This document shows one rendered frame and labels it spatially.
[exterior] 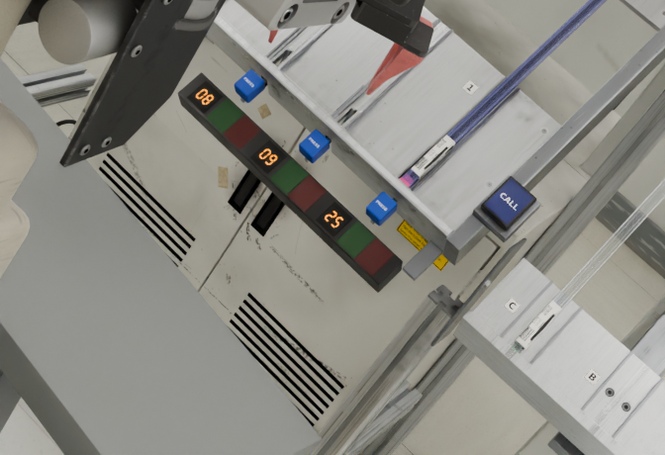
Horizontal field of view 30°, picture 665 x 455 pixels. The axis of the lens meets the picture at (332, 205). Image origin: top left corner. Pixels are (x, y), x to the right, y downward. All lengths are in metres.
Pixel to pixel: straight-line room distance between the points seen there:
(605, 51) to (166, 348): 2.32
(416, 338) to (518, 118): 0.29
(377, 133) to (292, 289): 0.53
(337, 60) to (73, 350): 0.52
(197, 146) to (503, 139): 0.65
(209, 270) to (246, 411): 0.82
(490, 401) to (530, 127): 1.16
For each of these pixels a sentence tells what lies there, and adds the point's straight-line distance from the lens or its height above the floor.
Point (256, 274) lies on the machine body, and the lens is 1.97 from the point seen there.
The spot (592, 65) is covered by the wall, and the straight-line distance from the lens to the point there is 3.41.
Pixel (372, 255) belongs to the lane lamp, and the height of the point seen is 0.66.
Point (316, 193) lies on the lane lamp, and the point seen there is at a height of 0.66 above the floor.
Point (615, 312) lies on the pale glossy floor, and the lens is 3.15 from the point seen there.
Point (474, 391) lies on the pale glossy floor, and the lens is 2.55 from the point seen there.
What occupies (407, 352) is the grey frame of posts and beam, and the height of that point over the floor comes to 0.56.
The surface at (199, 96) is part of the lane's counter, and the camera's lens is 1.51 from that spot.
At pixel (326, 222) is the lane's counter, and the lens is 1.44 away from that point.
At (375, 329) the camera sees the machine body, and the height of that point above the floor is 0.34.
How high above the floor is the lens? 1.40
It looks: 31 degrees down
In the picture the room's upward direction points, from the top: 35 degrees clockwise
